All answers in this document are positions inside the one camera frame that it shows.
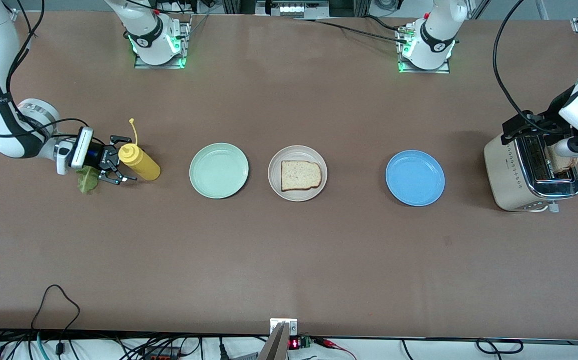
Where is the green lettuce leaf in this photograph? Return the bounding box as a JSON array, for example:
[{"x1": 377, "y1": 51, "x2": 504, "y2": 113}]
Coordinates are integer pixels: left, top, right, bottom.
[{"x1": 76, "y1": 166, "x2": 101, "y2": 195}]

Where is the toasted bread slice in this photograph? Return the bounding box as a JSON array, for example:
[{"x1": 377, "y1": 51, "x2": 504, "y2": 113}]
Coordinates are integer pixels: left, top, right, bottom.
[
  {"x1": 280, "y1": 160, "x2": 323, "y2": 192},
  {"x1": 546, "y1": 147, "x2": 578, "y2": 175}
]

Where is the yellow squeeze bottle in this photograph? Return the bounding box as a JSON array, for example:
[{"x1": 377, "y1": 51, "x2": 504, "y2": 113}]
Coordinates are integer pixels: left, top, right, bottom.
[{"x1": 117, "y1": 118, "x2": 161, "y2": 182}]

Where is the mint green plate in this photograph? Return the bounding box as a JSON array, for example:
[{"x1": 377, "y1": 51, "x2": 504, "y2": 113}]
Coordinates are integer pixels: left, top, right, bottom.
[{"x1": 189, "y1": 142, "x2": 250, "y2": 200}]

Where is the blue plate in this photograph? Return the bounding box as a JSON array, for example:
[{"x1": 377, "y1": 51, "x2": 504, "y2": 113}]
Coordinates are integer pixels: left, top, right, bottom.
[{"x1": 385, "y1": 149, "x2": 446, "y2": 207}]

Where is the beige plate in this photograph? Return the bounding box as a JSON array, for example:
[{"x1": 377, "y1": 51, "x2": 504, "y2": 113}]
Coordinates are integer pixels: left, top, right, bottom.
[{"x1": 267, "y1": 145, "x2": 328, "y2": 203}]

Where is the cream and chrome toaster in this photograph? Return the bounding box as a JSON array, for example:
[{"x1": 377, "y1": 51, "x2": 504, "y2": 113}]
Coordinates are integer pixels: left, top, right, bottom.
[{"x1": 483, "y1": 119, "x2": 578, "y2": 214}]

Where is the lit control box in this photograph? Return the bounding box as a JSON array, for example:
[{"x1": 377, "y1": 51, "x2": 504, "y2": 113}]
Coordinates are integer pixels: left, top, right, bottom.
[{"x1": 255, "y1": 0, "x2": 330, "y2": 19}]

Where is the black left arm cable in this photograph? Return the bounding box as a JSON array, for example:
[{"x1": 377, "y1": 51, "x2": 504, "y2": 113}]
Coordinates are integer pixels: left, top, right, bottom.
[{"x1": 492, "y1": 0, "x2": 569, "y2": 135}]

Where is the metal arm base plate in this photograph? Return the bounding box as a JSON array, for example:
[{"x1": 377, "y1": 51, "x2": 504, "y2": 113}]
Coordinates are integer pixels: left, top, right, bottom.
[
  {"x1": 397, "y1": 25, "x2": 451, "y2": 74},
  {"x1": 134, "y1": 14, "x2": 192, "y2": 70}
]

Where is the thin black cable loop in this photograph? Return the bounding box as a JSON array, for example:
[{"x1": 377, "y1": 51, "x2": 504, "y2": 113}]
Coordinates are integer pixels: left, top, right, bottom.
[{"x1": 30, "y1": 284, "x2": 80, "y2": 351}]

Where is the black cable to arm base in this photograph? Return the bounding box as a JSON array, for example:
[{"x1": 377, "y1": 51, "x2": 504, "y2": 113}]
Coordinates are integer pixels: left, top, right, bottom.
[{"x1": 294, "y1": 17, "x2": 412, "y2": 45}]

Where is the black coiled cable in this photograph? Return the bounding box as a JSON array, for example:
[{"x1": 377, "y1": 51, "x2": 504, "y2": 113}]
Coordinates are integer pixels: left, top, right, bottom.
[{"x1": 476, "y1": 338, "x2": 524, "y2": 355}]

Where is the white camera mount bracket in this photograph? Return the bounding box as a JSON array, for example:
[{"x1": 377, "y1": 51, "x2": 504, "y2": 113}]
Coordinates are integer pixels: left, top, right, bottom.
[{"x1": 270, "y1": 318, "x2": 298, "y2": 336}]

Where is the grey metal camera bar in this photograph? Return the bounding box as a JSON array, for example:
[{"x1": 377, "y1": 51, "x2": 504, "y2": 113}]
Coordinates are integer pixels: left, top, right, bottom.
[{"x1": 258, "y1": 321, "x2": 289, "y2": 360}]

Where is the red clip lead wire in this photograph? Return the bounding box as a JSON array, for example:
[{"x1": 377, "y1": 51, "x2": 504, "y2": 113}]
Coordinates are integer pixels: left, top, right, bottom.
[{"x1": 314, "y1": 337, "x2": 357, "y2": 360}]

